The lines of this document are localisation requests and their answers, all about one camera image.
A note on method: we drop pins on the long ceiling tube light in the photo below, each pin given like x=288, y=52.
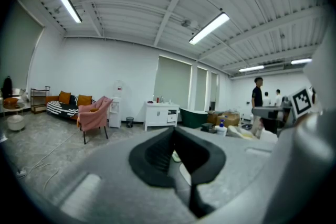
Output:
x=208, y=28
x=251, y=68
x=67, y=2
x=301, y=61

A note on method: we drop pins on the white water dispenser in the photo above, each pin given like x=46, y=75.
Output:
x=115, y=110

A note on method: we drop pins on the pink armchair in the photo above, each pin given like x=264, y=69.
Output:
x=93, y=118

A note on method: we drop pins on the wide grey roller blind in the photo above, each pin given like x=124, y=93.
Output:
x=172, y=82

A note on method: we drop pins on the dark green bathtub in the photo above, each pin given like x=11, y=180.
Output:
x=193, y=118

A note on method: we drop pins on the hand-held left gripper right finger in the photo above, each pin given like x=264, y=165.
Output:
x=204, y=160

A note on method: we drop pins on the white bottle with blue pump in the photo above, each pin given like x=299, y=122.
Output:
x=221, y=129

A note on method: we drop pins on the orange sofa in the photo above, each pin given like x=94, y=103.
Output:
x=53, y=99

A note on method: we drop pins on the narrow grey roller blind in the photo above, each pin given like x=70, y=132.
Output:
x=214, y=90
x=201, y=89

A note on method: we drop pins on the black coat on stand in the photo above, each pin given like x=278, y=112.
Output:
x=7, y=87

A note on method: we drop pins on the round white pouf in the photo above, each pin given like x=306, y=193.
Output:
x=15, y=123

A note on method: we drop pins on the white toiletry item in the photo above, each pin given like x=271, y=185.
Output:
x=175, y=157

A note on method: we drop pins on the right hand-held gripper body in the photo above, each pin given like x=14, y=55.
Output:
x=300, y=102

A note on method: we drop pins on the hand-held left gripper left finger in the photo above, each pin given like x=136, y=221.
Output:
x=147, y=162

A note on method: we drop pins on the wooden shelf rack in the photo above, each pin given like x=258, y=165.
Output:
x=39, y=101

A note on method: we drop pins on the black white striped blanket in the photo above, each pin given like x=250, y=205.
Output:
x=61, y=108

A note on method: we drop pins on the round white side table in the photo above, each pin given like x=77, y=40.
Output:
x=13, y=108

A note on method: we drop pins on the black mesh trash bin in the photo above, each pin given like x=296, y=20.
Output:
x=130, y=122

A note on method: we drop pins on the orange cushion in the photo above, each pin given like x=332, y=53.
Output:
x=64, y=97
x=84, y=100

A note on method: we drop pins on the brown cardboard box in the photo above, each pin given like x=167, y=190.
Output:
x=228, y=119

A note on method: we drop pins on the white sink counter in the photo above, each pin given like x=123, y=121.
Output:
x=157, y=114

